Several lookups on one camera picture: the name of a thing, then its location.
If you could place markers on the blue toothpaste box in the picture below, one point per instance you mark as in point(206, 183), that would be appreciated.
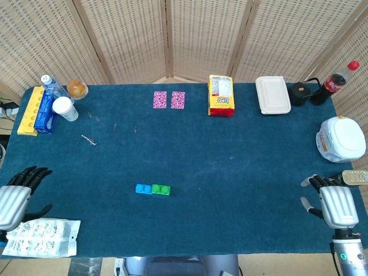
point(44, 115)

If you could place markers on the green toy brick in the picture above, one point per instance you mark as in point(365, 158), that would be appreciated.
point(161, 190)

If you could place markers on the yellow plastic tray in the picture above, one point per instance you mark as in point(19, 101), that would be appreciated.
point(27, 115)

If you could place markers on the woven folding screen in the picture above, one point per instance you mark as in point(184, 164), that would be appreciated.
point(129, 40)

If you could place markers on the blue carpet table cover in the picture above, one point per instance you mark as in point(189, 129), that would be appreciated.
point(201, 149)

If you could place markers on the pink patterned card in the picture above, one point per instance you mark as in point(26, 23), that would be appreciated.
point(160, 100)
point(177, 100)

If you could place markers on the white lidded lunch box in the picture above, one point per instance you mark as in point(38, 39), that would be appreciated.
point(273, 95)

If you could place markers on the white rice cooker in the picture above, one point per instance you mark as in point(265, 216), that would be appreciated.
point(342, 141)

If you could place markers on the white printed plastic bag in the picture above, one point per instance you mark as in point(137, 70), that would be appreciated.
point(43, 238)

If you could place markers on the white paper cup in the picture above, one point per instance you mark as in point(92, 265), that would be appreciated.
point(65, 108)

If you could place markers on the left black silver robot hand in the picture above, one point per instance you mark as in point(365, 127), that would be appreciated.
point(13, 205)

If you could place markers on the white power strip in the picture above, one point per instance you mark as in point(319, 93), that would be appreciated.
point(8, 109)

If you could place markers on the clear water bottle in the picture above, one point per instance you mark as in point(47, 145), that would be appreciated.
point(54, 86)

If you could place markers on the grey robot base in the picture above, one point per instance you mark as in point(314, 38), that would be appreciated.
point(178, 266)

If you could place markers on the orange jelly cup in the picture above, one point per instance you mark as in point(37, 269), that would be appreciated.
point(77, 88)

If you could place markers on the cola bottle red cap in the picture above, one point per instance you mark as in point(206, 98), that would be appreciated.
point(330, 86)

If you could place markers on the blue toy brick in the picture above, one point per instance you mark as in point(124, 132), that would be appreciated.
point(143, 189)

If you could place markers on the right silver white-tipped robot hand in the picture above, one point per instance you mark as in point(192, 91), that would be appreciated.
point(339, 205)

